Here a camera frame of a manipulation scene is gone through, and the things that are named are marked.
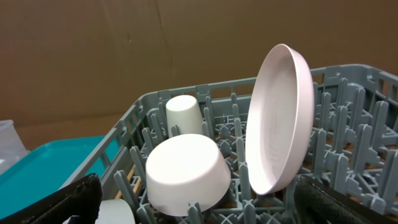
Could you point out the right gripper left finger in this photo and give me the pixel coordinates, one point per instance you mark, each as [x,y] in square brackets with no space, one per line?
[78,202]

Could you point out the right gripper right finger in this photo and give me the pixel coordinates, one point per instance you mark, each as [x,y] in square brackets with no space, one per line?
[317,203]

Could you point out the white bowl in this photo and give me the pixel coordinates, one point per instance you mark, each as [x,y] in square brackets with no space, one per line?
[114,211]

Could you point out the wooden chopstick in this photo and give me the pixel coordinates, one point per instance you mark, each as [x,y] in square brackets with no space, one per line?
[124,181]
[137,188]

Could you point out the pink plate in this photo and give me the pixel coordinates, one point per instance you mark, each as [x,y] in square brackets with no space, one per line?
[280,120]

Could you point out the pink small bowl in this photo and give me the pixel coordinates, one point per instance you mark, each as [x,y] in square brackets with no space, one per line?
[184,169]

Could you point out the cream cup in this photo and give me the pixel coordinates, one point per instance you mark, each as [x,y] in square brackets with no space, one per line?
[184,112]

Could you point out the teal serving tray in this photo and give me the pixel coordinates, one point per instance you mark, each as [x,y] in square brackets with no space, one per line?
[42,172]

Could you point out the grey dish rack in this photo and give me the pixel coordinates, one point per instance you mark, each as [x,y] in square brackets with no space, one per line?
[353,146]

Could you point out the clear plastic bin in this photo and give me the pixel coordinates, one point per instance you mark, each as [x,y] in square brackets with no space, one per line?
[12,148]

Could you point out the cardboard backdrop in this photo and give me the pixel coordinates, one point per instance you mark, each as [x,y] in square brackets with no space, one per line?
[72,59]

